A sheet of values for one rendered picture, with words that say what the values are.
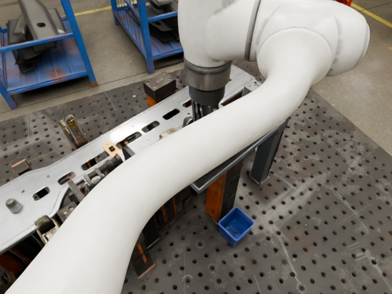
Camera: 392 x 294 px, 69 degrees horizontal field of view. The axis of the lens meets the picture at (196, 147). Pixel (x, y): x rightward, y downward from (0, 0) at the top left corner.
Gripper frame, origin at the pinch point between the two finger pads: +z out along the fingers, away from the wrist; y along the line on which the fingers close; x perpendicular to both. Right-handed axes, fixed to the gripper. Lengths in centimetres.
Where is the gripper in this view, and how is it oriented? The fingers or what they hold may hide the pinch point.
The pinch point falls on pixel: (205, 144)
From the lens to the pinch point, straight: 72.6
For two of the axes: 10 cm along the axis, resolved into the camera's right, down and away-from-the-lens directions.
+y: -4.3, -7.0, 5.7
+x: -9.0, 3.3, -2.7
